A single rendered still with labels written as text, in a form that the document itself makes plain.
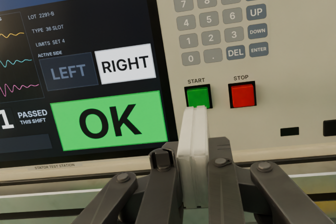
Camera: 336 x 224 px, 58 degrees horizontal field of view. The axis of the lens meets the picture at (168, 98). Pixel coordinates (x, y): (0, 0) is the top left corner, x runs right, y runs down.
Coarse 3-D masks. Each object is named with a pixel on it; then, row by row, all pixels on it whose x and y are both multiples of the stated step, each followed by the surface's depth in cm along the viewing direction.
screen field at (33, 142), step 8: (24, 136) 30; (32, 136) 30; (40, 136) 30; (48, 136) 30; (0, 144) 30; (8, 144) 30; (16, 144) 30; (24, 144) 30; (32, 144) 30; (40, 144) 30; (48, 144) 30; (0, 152) 31
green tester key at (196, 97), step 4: (192, 88) 27; (196, 88) 26; (200, 88) 26; (204, 88) 26; (188, 92) 26; (192, 92) 26; (196, 92) 26; (200, 92) 26; (204, 92) 26; (188, 96) 26; (192, 96) 26; (196, 96) 26; (200, 96) 26; (204, 96) 26; (188, 100) 26; (192, 100) 26; (196, 100) 26; (200, 100) 26; (204, 100) 26; (208, 100) 26; (188, 104) 27; (192, 104) 26; (196, 104) 26; (200, 104) 26; (204, 104) 26; (208, 104) 26
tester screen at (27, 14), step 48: (0, 0) 26; (48, 0) 26; (96, 0) 25; (144, 0) 25; (0, 48) 27; (48, 48) 27; (96, 48) 26; (0, 96) 29; (48, 96) 28; (96, 96) 28; (144, 144) 29
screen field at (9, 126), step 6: (0, 108) 29; (6, 108) 29; (0, 114) 29; (6, 114) 29; (12, 114) 29; (0, 120) 30; (6, 120) 30; (12, 120) 30; (0, 126) 30; (6, 126) 30; (12, 126) 30
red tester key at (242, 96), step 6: (246, 84) 26; (234, 90) 26; (240, 90) 26; (246, 90) 26; (252, 90) 25; (234, 96) 26; (240, 96) 26; (246, 96) 26; (252, 96) 26; (234, 102) 26; (240, 102) 26; (246, 102) 26; (252, 102) 26
